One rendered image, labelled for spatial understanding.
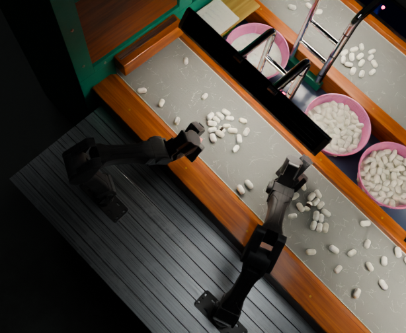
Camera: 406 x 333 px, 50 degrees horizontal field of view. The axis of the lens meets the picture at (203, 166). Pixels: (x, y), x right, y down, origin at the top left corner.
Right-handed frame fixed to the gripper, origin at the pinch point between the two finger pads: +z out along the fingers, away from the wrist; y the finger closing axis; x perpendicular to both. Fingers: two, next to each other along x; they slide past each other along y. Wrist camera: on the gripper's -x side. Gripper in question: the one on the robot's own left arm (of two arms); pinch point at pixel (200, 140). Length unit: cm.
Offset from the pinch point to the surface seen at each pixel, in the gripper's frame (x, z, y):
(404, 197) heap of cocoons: -23, 38, -66
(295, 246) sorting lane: 6, 5, -50
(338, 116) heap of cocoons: -27, 45, -27
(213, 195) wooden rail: 9.8, -3.9, -17.6
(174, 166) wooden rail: 11.7, -6.0, 0.1
